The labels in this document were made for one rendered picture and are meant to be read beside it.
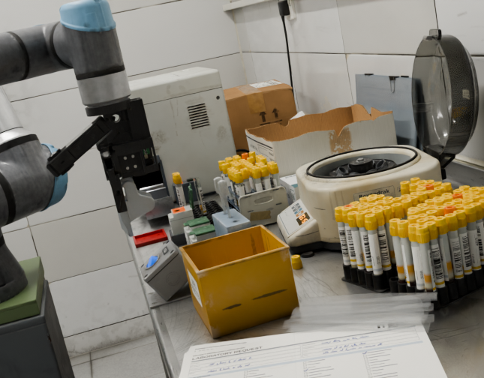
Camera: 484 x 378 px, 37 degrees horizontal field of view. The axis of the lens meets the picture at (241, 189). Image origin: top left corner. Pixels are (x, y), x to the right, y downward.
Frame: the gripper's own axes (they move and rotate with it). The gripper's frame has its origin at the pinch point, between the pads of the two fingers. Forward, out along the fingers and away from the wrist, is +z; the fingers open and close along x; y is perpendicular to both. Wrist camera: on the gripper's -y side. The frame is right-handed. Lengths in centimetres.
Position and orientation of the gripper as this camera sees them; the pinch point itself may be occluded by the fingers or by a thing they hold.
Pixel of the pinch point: (124, 229)
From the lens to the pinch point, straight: 115.0
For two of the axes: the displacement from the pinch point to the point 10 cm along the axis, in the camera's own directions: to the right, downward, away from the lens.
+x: -2.3, -1.9, 9.6
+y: 9.5, -2.4, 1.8
